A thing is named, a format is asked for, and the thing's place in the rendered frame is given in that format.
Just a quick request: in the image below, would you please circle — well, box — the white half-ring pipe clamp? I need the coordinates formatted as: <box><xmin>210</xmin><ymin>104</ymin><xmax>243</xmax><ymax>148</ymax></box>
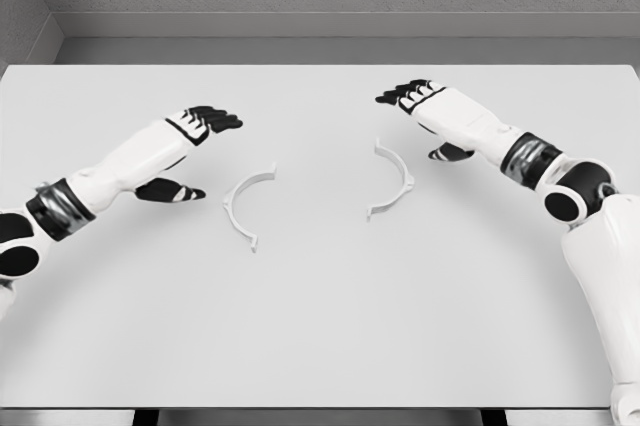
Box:
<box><xmin>365</xmin><ymin>136</ymin><xmax>417</xmax><ymax>223</ymax></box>
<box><xmin>221</xmin><ymin>161</ymin><xmax>278</xmax><ymax>254</ymax></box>

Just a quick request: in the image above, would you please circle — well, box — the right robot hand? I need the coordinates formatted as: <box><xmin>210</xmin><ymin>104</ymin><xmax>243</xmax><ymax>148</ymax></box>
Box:
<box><xmin>374</xmin><ymin>78</ymin><xmax>503</xmax><ymax>164</ymax></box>

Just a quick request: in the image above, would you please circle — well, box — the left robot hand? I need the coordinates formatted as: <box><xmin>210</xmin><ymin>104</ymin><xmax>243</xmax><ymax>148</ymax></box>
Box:
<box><xmin>102</xmin><ymin>105</ymin><xmax>245</xmax><ymax>203</ymax></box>

